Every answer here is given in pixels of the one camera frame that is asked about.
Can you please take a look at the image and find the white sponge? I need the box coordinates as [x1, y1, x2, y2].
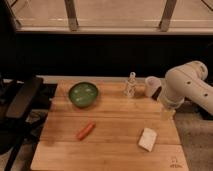
[138, 128, 157, 152]

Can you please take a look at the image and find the black office chair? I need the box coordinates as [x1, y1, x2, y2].
[0, 77, 46, 171]

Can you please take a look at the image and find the orange red pepper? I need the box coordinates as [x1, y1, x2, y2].
[76, 122, 95, 140]

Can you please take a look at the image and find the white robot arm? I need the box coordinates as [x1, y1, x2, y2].
[158, 61, 213, 116]

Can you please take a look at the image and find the white plastic cup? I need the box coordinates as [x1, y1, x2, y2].
[145, 76, 162, 99]

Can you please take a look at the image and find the green bowl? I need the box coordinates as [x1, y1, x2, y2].
[68, 82, 99, 108]

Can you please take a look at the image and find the clear glass bottle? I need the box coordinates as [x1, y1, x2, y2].
[124, 72, 136, 98]

